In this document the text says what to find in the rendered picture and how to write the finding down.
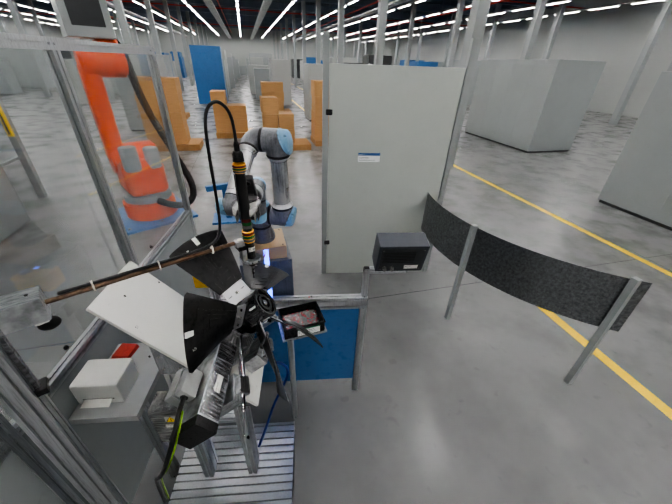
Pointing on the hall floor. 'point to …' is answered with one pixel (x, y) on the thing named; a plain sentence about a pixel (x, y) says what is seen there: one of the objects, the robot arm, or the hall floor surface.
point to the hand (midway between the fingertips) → (242, 212)
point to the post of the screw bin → (292, 378)
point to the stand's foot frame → (244, 487)
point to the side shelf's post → (158, 442)
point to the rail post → (359, 347)
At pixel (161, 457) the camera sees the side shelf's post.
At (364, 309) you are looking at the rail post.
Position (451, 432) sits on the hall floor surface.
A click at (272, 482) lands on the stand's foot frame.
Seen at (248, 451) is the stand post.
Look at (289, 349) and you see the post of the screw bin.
